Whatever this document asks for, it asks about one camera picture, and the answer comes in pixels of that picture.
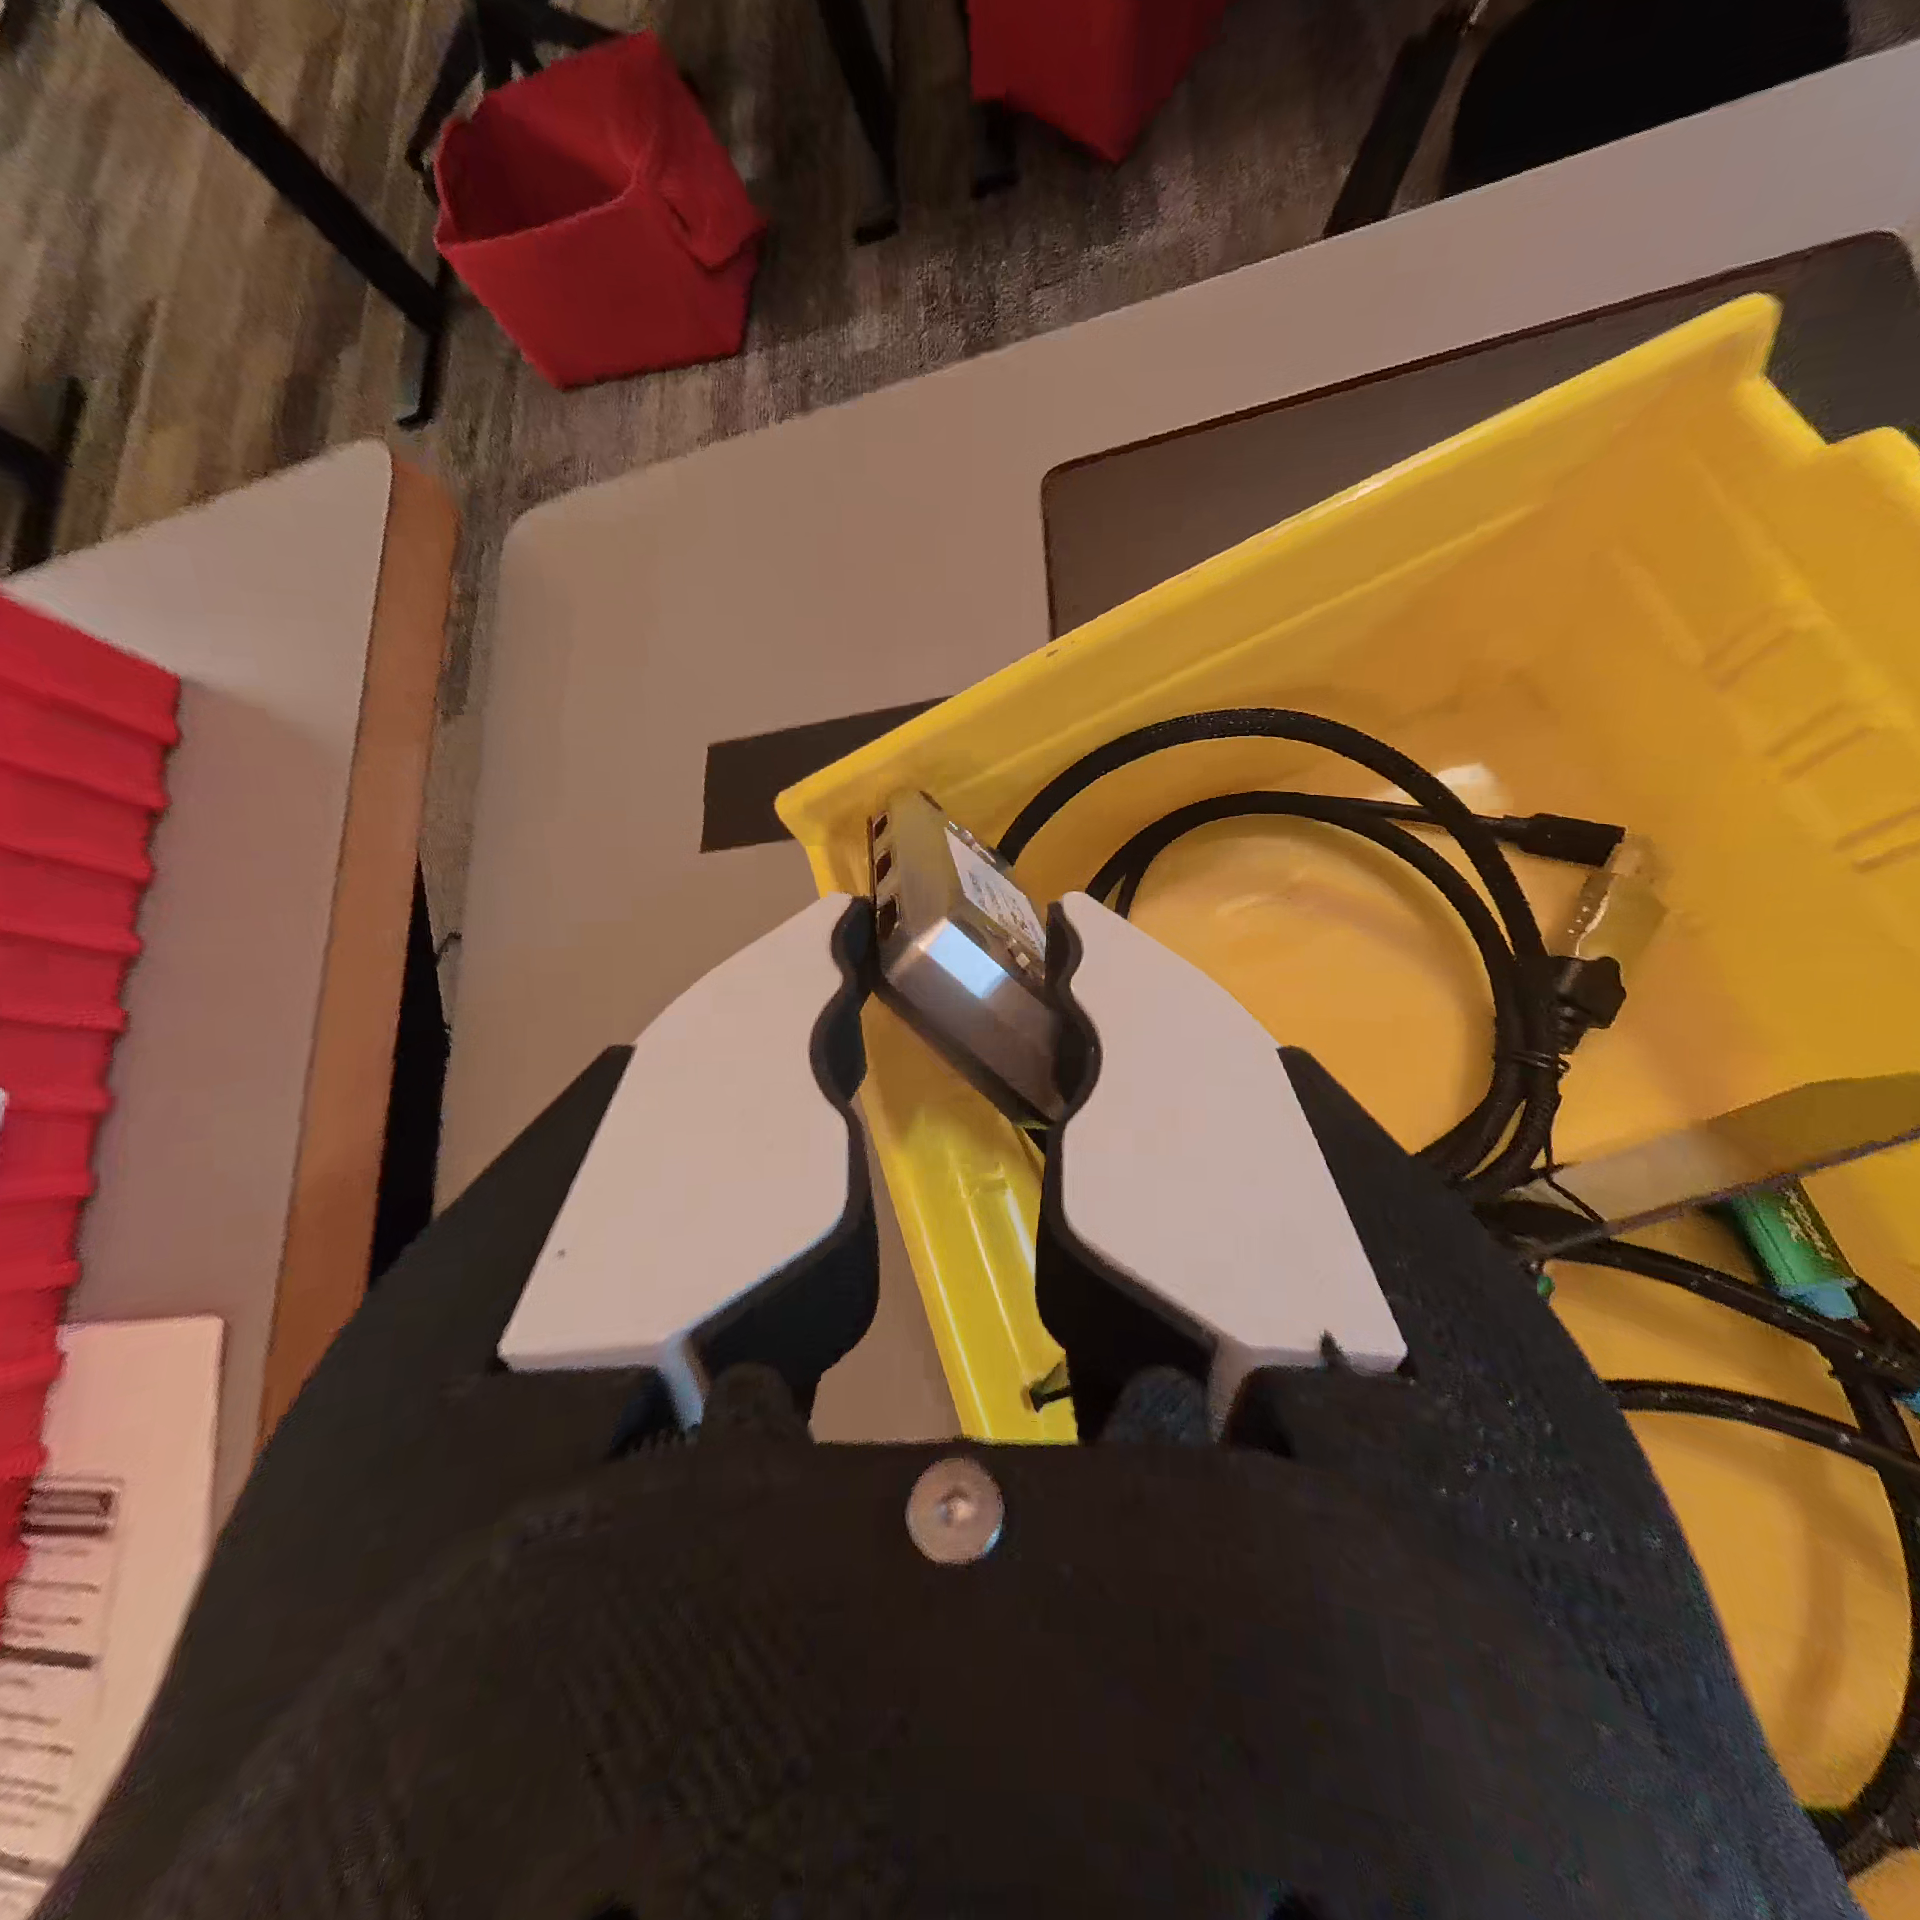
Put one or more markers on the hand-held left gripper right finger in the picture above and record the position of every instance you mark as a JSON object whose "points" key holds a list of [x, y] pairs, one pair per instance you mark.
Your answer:
{"points": [[1200, 1155]]}

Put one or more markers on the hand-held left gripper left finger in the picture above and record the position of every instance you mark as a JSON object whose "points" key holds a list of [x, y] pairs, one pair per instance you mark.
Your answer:
{"points": [[705, 1155]]}

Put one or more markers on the black silver adapter hub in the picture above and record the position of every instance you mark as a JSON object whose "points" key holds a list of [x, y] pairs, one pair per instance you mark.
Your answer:
{"points": [[960, 961]]}

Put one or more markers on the yellow plastic bin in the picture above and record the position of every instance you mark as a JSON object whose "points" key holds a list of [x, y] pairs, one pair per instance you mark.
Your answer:
{"points": [[1652, 629]]}

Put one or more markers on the black tape patch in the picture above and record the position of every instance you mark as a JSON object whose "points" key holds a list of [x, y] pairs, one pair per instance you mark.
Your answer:
{"points": [[764, 795]]}

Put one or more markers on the red plastic bin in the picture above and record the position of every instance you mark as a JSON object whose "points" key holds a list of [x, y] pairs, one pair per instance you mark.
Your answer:
{"points": [[76, 974]]}

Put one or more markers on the white printed paper sheet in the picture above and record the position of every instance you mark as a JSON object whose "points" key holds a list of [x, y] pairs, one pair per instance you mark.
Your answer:
{"points": [[119, 1501]]}

